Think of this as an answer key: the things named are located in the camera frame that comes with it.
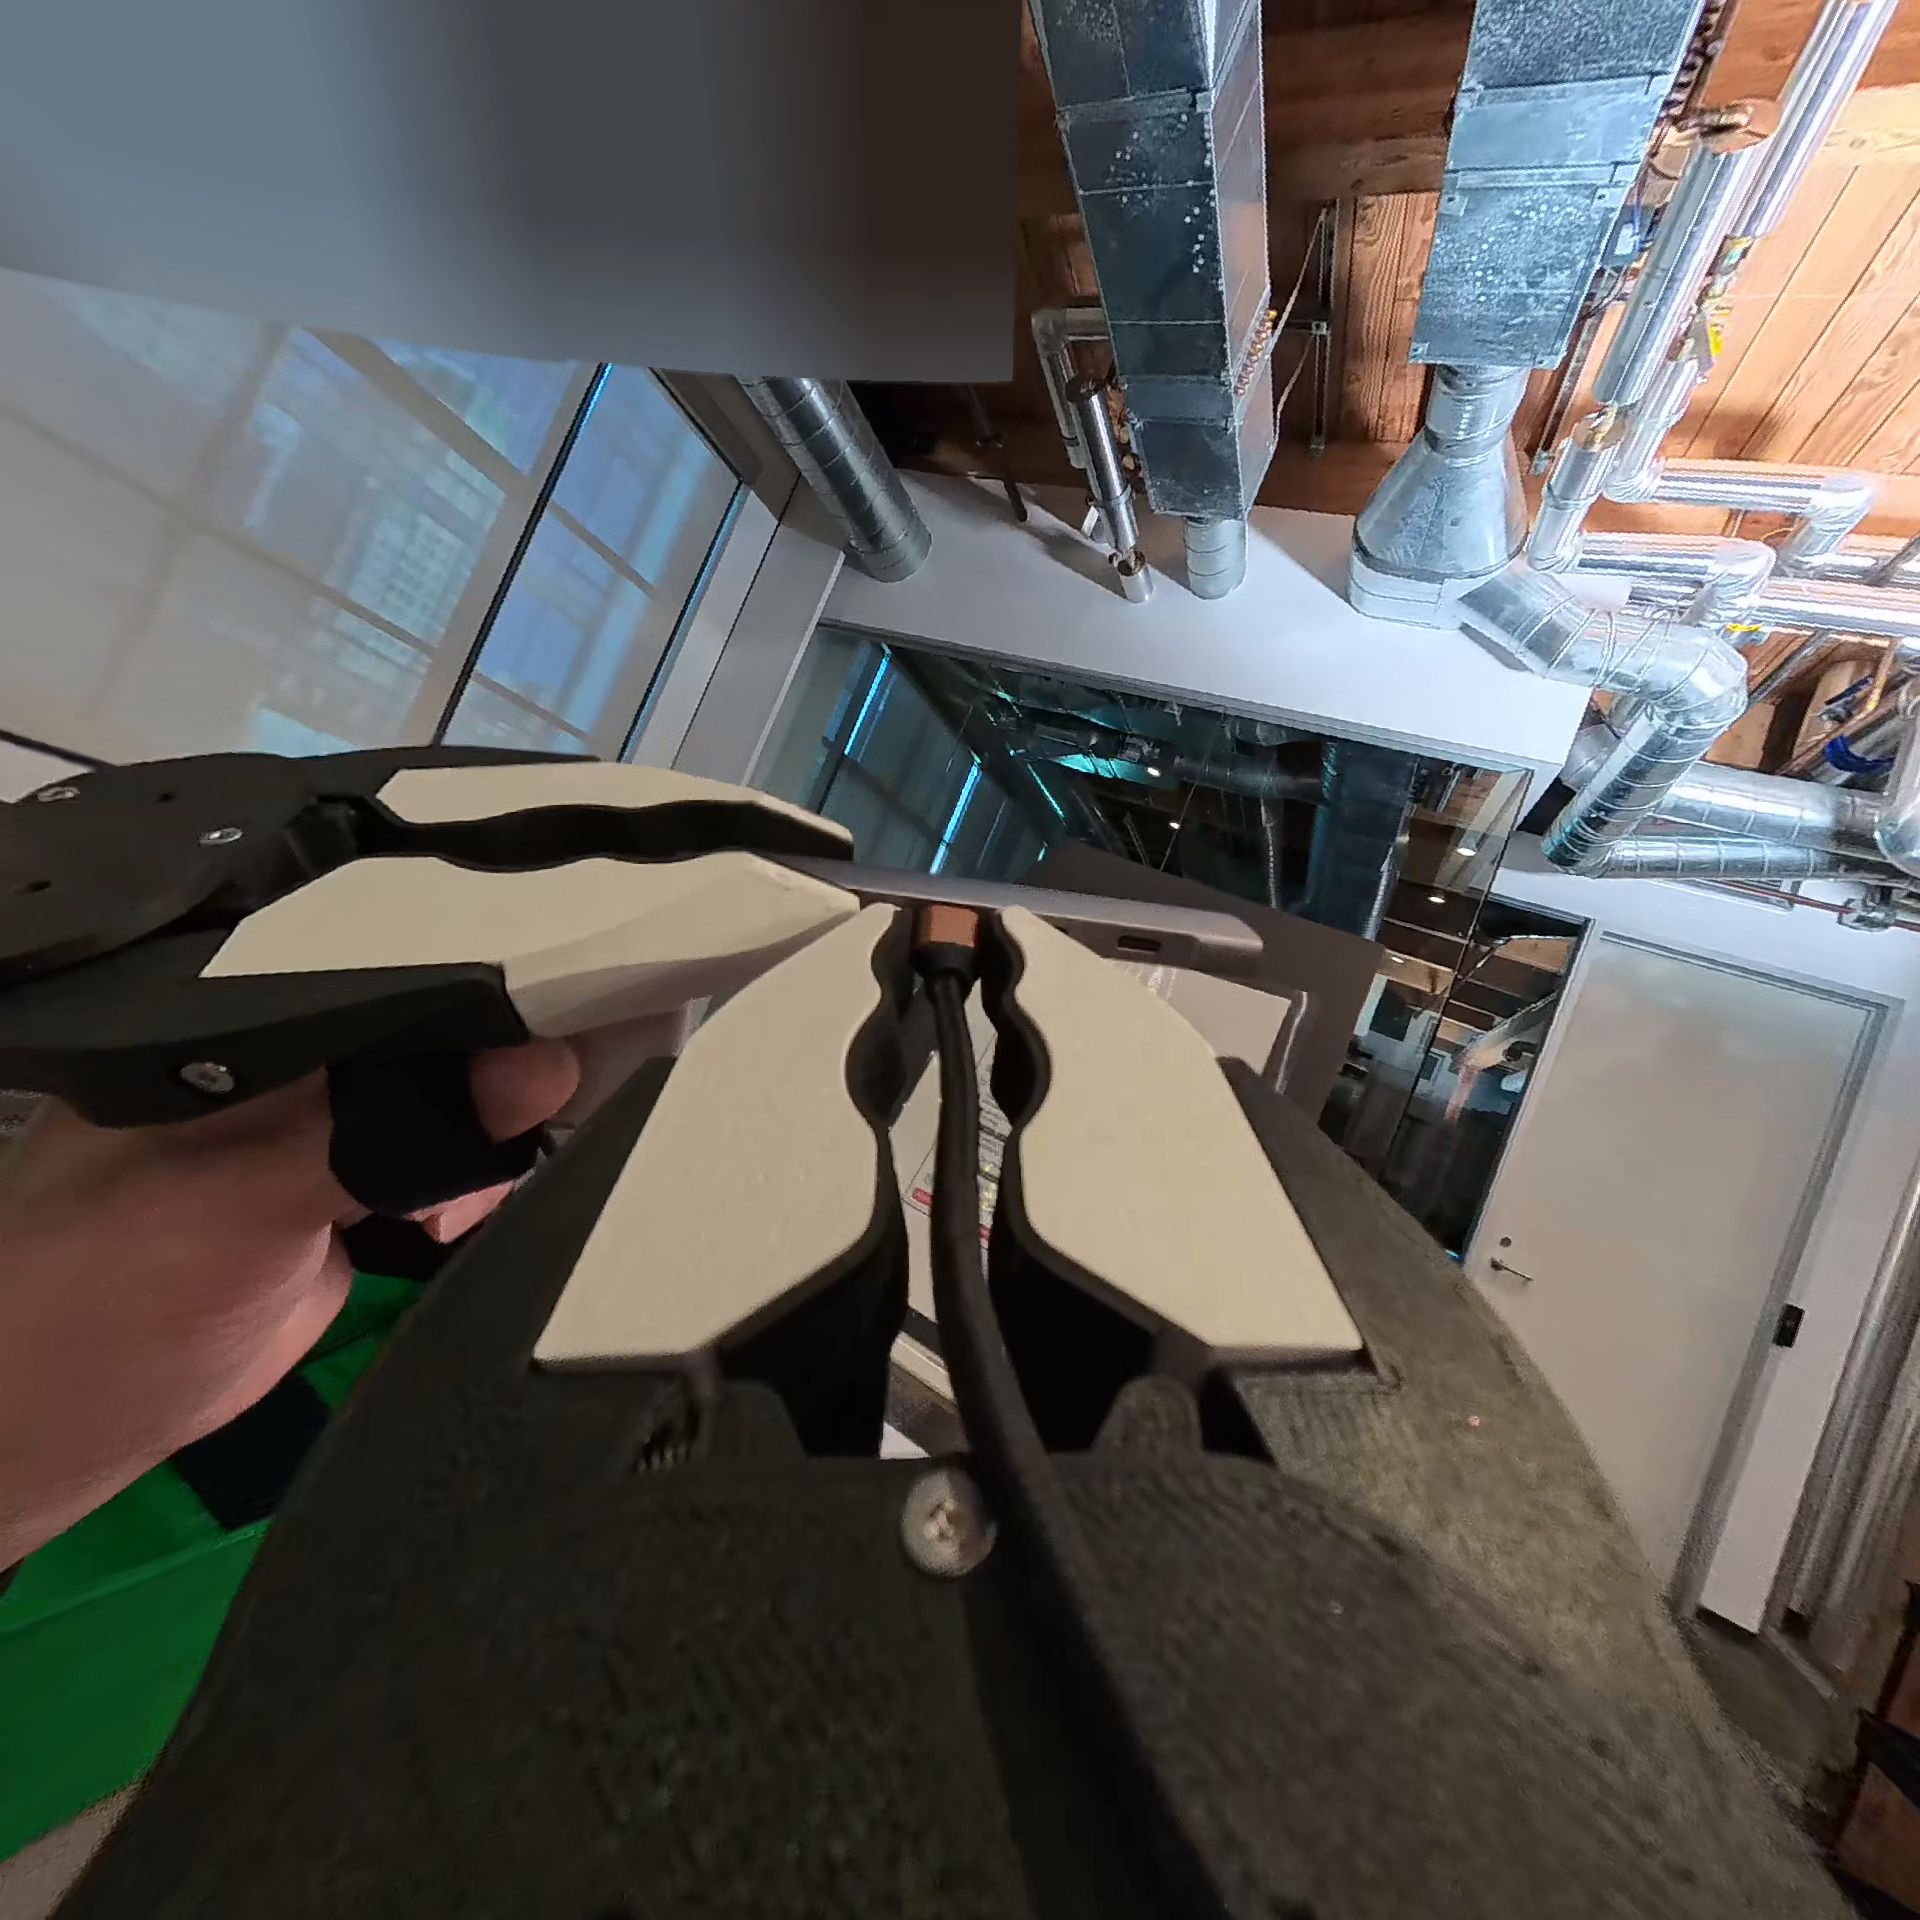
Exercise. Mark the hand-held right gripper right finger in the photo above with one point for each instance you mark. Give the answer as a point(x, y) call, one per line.
point(1170, 1184)

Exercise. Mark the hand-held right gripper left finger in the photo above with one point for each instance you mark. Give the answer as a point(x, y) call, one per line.
point(721, 1170)

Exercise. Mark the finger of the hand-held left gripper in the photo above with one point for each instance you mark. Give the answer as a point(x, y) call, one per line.
point(600, 803)
point(494, 923)

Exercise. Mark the grey usb hub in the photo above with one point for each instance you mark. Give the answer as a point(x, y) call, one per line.
point(1081, 909)

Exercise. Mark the green plastic bin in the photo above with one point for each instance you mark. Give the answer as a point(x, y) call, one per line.
point(90, 1664)

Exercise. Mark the person's left hand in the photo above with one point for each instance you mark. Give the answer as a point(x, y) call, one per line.
point(150, 1291)

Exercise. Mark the printed paper sheet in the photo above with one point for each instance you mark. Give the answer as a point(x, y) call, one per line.
point(914, 1141)

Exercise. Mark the wooden clipboard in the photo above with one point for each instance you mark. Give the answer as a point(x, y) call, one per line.
point(1321, 1020)

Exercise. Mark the large window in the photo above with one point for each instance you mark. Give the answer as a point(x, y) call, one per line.
point(375, 525)

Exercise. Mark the white door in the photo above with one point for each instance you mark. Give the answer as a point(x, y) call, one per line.
point(1650, 1200)

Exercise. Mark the chrome pipe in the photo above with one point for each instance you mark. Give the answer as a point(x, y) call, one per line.
point(1111, 464)

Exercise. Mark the bundle of silver insulated pipes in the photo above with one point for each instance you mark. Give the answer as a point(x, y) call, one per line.
point(1650, 675)

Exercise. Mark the round spiral metal duct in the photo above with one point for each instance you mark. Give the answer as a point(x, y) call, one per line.
point(855, 481)

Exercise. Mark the rectangular metal air duct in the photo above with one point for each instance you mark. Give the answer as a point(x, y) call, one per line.
point(1530, 181)
point(1154, 224)

